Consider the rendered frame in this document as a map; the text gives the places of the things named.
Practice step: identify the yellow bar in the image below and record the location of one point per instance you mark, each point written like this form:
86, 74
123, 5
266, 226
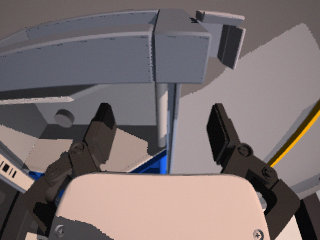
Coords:
297, 135

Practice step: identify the blue open bin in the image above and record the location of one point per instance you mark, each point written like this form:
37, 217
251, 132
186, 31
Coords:
152, 166

